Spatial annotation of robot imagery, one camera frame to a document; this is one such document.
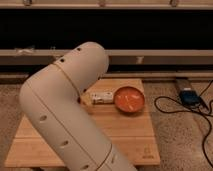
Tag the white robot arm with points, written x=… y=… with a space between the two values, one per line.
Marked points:
x=50 y=100

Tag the orange bowl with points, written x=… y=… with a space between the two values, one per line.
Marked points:
x=129 y=99

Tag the wooden cutting board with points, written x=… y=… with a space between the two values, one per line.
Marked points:
x=133 y=135

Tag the blue power adapter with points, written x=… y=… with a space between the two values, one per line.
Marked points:
x=189 y=97

